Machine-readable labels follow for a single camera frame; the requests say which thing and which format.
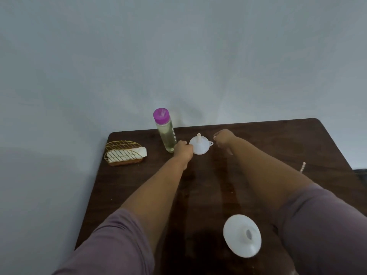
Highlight person's left hand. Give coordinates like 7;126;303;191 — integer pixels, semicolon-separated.
173;141;194;169

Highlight person's right hand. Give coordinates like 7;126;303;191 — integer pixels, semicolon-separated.
213;129;237;156

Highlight white plastic funnel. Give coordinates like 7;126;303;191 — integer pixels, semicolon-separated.
189;133;214;155

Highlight clear plastic bottle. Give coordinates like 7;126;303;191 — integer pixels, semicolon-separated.
156;119;177;153

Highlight purple bottle cap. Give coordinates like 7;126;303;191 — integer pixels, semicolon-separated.
153;108;171;125

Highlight white plastic spray bottle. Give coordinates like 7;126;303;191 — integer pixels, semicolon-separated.
223;214;262;259

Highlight person's left forearm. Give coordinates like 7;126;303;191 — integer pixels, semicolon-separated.
120;159;190;249

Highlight person's right forearm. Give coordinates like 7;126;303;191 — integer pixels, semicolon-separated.
226;136;315;221

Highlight person's mauve shirt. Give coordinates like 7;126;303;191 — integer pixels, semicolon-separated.
53;183;367;275

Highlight white folded napkins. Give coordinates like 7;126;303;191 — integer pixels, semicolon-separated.
106;146;147;163

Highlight gold wire napkin holder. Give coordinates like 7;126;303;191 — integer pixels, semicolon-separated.
104;141;147;167

